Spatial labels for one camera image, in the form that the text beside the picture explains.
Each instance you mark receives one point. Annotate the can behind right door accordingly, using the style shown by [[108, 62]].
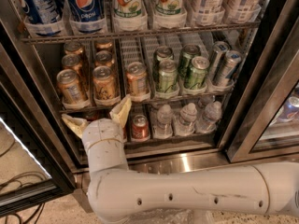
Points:
[[290, 109]]

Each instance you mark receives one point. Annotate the green can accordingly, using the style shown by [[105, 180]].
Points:
[[160, 54], [196, 73], [167, 76], [186, 54]]

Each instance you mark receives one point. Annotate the green can back left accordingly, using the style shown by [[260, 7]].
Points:
[[160, 54]]

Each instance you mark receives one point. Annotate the silver can back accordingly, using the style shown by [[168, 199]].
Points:
[[219, 49]]

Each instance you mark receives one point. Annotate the orange can middle left column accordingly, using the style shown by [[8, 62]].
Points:
[[74, 62]]

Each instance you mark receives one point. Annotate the green can back right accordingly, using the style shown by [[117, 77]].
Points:
[[186, 54]]

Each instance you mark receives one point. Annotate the red can front middle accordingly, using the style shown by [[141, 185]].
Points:
[[124, 134]]

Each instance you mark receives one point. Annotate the upper wire shelf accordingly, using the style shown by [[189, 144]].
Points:
[[144, 33]]

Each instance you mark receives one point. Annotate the open glass fridge door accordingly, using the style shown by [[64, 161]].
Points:
[[30, 172]]

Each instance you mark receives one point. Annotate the clear plastic bin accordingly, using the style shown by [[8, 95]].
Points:
[[171, 216]]

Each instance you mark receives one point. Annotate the closed right fridge door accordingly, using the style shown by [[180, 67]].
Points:
[[269, 76]]

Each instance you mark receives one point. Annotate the red can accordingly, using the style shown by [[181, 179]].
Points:
[[140, 127], [124, 134], [91, 115]]

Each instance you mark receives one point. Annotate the wire shelf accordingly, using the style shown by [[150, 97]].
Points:
[[159, 98], [144, 33]]

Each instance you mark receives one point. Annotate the water bottle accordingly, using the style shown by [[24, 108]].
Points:
[[185, 121], [208, 118], [163, 126]]

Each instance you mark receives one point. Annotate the orange can front left column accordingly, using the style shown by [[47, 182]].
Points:
[[71, 87]]

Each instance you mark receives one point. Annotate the green can front right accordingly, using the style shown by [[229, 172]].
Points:
[[196, 73]]

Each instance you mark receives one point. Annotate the red can front right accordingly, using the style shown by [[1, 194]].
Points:
[[140, 127]]

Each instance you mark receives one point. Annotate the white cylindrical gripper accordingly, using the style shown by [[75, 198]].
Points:
[[101, 131]]

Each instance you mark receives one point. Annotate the blue pepsi bottle right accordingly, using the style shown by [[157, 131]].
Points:
[[86, 15]]

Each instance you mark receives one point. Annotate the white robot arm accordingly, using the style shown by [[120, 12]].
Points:
[[115, 192]]

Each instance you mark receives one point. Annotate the red can back left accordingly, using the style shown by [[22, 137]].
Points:
[[91, 115]]

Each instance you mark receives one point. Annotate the orange can back left column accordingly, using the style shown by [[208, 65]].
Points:
[[74, 47]]

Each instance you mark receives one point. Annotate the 7up bottle left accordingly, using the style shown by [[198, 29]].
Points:
[[127, 8]]

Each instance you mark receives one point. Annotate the blue pepsi bottle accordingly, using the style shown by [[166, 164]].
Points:
[[86, 15], [43, 17]]

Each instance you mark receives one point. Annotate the silver can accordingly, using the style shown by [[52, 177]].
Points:
[[219, 49], [227, 68]]

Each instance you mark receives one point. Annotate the water bottle middle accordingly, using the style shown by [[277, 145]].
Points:
[[185, 121]]

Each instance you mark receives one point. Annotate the water bottle right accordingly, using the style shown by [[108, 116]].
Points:
[[208, 118]]

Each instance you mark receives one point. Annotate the silver can front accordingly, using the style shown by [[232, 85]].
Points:
[[227, 68]]

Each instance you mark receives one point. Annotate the orange can column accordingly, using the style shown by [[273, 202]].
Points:
[[104, 58], [71, 87], [105, 83], [137, 79], [74, 62], [103, 45], [74, 47]]

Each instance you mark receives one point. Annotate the blue pepsi bottle left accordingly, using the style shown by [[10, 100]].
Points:
[[43, 17]]

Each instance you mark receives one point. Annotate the green can front left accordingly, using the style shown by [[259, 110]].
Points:
[[167, 76]]

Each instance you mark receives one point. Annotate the middle wire shelf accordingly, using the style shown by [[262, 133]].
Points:
[[159, 98]]

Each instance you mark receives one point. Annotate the water bottle left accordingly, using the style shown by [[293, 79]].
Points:
[[163, 126]]

